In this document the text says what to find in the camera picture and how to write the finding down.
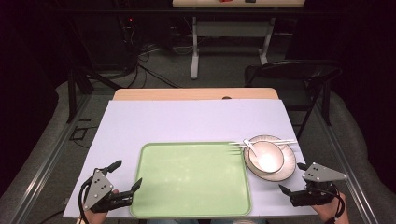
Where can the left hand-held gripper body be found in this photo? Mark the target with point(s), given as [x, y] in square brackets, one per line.
[98, 188]

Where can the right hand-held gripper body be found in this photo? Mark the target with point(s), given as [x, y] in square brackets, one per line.
[320, 174]

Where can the person's left hand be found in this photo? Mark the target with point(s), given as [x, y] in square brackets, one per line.
[93, 217]

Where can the person's right hand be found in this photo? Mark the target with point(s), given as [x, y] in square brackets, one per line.
[328, 211]

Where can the beige dark-rimmed plate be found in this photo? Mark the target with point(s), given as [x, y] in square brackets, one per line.
[288, 168]

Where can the white chopstick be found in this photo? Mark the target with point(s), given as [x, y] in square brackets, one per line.
[280, 141]
[288, 143]

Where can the beige dark-rimmed bowl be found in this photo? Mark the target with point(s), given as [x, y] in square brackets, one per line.
[267, 161]

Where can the light green tray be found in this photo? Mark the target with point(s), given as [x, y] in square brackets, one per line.
[191, 180]

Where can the white spoon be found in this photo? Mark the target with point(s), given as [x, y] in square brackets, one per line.
[249, 145]

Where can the pale lilac table mat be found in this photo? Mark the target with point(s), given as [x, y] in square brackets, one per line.
[186, 121]

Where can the black metal stand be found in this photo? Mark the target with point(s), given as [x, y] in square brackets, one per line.
[77, 81]

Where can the black folding chair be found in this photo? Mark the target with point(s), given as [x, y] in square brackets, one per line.
[292, 73]

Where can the wooden table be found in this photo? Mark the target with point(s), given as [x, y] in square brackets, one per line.
[193, 93]

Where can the white-legged desk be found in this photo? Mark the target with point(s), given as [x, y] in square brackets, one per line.
[230, 29]

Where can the small red object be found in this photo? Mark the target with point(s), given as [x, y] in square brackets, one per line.
[224, 1]

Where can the aluminium floor rail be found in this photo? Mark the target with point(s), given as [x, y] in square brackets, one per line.
[46, 165]
[348, 174]

